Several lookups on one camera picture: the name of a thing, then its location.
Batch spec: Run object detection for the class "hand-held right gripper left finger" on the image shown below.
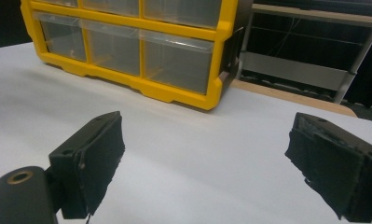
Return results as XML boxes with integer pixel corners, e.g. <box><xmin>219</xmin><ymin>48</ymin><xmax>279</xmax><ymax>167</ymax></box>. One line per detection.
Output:
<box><xmin>48</xmin><ymin>110</ymin><xmax>127</xmax><ymax>220</ymax></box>

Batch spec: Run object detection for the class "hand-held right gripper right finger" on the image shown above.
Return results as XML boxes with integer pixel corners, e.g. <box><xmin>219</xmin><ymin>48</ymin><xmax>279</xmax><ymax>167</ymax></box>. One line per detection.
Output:
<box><xmin>284</xmin><ymin>112</ymin><xmax>372</xmax><ymax>224</ymax></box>

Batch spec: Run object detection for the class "yellow and black organizer cabinet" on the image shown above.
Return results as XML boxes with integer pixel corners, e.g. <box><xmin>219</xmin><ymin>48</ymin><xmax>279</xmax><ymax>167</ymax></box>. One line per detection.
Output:
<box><xmin>20</xmin><ymin>0</ymin><xmax>255</xmax><ymax>112</ymax></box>

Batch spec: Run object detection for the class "wooden table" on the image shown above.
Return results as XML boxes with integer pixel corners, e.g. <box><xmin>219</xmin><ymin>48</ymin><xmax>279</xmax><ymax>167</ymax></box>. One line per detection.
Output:
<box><xmin>229</xmin><ymin>78</ymin><xmax>359</xmax><ymax>119</ymax></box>

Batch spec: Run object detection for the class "white board sheet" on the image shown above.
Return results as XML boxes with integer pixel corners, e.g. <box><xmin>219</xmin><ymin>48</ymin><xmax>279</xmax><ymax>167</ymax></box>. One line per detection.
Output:
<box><xmin>0</xmin><ymin>41</ymin><xmax>372</xmax><ymax>224</ymax></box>

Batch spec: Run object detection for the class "grey metal stand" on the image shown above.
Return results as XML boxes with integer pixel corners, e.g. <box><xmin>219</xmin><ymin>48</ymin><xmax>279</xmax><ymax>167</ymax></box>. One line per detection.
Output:
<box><xmin>236</xmin><ymin>3</ymin><xmax>372</xmax><ymax>105</ymax></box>

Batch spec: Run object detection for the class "set of clear drawers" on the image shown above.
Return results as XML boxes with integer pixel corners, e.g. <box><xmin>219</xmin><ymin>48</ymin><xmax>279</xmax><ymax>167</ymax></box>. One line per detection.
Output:
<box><xmin>33</xmin><ymin>0</ymin><xmax>223</xmax><ymax>96</ymax></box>

